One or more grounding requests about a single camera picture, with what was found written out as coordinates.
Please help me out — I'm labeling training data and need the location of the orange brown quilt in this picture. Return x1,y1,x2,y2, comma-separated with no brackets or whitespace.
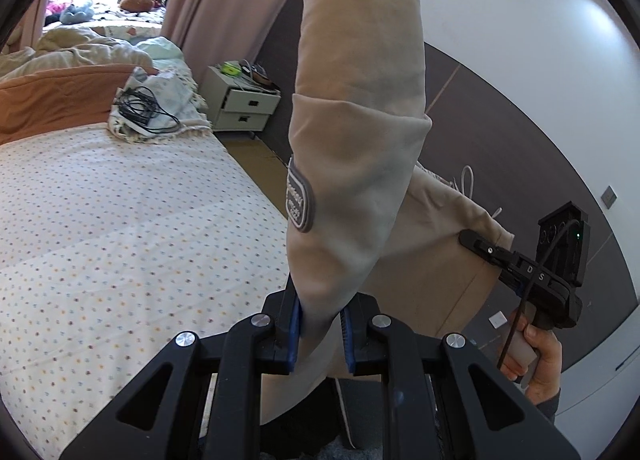
0,64,134,144

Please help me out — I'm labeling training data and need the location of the beige zip jacket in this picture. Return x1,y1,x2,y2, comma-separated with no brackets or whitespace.
262,0,513,422

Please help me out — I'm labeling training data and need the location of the white bedside drawer cabinet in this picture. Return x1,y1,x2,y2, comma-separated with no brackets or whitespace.
198,67,281,133

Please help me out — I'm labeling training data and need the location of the patterned cloth with cables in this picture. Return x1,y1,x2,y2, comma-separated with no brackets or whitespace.
107,67,212,144

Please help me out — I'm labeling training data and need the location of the brown plush toy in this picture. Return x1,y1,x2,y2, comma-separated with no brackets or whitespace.
119,0,165,12

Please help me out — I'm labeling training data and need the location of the white dotted bed sheet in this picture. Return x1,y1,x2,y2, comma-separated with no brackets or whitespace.
1,123,288,459

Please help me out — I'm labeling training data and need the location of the left pink curtain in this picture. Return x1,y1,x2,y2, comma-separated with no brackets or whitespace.
1,0,48,54

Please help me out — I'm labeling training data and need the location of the beige crumpled blanket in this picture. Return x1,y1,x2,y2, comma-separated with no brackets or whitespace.
0,25,187,84

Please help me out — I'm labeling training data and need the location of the person's right hand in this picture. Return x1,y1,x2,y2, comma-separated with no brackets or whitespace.
497,314,564,406

